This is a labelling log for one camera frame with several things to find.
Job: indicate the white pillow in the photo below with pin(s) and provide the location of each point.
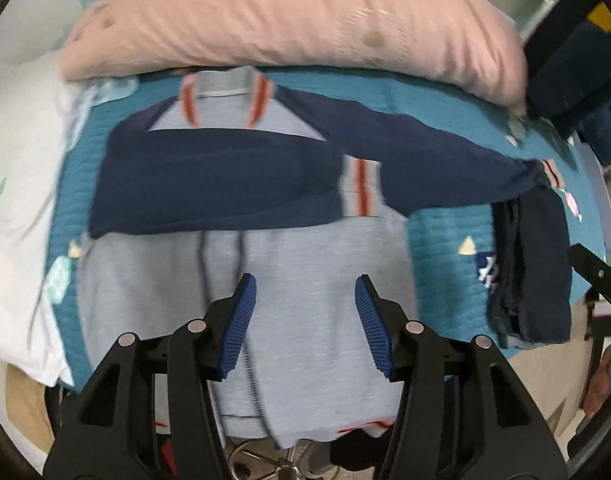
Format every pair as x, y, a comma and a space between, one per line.
39, 111

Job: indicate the dark navy folded garment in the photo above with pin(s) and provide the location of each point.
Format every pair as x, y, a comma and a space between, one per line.
529, 306

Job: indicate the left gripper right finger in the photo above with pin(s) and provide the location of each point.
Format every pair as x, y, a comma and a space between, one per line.
464, 413

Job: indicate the grey and navy sweatshirt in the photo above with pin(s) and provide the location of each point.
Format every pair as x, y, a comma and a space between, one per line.
304, 192

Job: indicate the dark blue clothes pile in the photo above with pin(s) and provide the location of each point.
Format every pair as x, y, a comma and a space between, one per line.
569, 82

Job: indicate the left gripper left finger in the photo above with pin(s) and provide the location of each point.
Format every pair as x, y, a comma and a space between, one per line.
109, 432

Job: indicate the pink pillow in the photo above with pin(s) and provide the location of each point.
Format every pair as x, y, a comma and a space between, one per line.
468, 43

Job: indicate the chrome stool base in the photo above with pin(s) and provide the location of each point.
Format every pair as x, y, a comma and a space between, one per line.
260, 459

